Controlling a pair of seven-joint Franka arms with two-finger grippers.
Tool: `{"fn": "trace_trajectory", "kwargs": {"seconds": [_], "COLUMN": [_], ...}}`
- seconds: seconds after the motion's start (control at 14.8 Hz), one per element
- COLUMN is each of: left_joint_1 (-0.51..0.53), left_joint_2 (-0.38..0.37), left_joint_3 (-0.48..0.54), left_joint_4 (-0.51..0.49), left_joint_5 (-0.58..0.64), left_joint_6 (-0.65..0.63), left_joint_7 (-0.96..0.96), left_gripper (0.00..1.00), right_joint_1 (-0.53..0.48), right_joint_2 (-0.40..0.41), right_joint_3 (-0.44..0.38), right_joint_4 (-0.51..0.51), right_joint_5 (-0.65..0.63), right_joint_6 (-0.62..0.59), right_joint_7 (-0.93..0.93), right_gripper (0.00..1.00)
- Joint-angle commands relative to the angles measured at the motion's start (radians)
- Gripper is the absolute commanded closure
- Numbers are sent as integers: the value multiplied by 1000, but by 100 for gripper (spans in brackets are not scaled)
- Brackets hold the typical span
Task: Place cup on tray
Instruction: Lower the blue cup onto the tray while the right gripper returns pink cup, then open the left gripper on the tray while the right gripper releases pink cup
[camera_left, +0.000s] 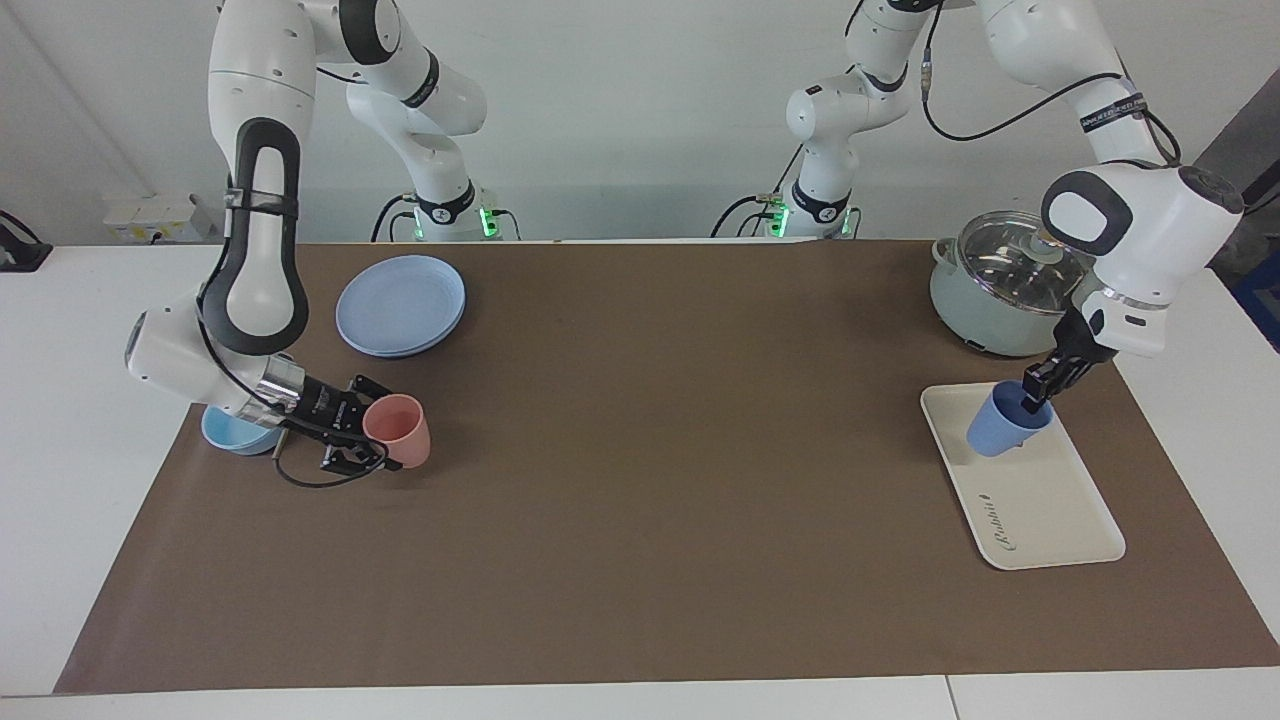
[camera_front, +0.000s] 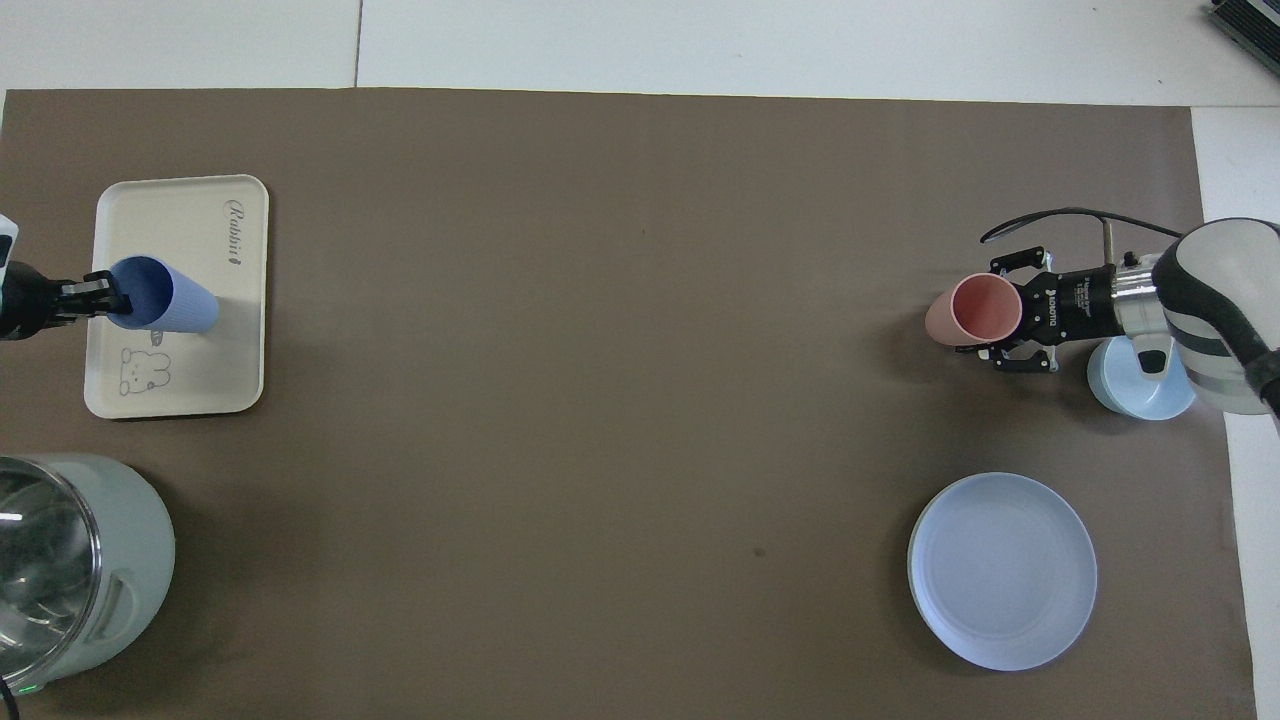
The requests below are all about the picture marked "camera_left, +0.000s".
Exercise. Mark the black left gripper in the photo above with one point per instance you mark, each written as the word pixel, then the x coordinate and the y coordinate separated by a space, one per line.
pixel 1085 345

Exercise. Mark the cream tray with Rabbit print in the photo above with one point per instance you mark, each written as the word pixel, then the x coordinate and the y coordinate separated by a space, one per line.
pixel 1040 510

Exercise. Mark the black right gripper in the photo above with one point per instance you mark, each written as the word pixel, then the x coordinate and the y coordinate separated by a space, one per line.
pixel 325 415

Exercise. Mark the pink plastic cup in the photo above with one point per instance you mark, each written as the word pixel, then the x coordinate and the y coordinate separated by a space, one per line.
pixel 400 430

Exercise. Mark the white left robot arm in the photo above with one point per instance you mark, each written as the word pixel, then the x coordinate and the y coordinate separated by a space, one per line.
pixel 1150 220

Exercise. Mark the blue plastic cup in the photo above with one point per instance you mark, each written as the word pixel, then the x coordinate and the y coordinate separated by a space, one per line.
pixel 1000 430

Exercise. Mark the blue background object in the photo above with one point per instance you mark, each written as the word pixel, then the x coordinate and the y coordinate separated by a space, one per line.
pixel 1262 300

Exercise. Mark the pale green pot, glass lid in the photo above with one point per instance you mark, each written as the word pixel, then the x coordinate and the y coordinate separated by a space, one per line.
pixel 985 300

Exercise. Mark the brown paper table mat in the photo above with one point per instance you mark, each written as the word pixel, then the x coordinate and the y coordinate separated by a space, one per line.
pixel 650 500

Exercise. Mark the lavender blue plate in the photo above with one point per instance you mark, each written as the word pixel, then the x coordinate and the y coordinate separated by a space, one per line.
pixel 400 305

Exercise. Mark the white background boxes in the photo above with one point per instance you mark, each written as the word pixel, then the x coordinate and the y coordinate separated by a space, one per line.
pixel 150 218

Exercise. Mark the black background object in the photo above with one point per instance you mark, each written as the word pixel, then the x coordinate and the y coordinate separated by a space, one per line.
pixel 20 250

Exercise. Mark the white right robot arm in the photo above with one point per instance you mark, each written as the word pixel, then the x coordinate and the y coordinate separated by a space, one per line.
pixel 260 200

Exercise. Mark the light blue bowl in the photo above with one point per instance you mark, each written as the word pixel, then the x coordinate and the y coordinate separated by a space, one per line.
pixel 235 436

